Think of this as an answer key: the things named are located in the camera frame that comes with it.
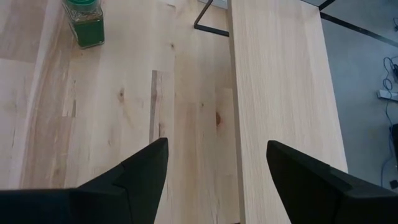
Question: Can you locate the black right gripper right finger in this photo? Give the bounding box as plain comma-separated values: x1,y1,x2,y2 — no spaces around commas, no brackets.
266,139,398,224

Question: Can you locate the thin black floor cable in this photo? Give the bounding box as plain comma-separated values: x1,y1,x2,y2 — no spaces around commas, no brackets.
381,55,398,94

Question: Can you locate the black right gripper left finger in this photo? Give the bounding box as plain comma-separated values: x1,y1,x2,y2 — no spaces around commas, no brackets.
0,137,170,224

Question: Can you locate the white power strip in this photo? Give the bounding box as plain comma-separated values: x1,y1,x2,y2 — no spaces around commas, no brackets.
377,89,398,102

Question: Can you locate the oregano jar green lid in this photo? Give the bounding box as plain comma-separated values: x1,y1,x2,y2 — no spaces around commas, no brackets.
61,0,106,50

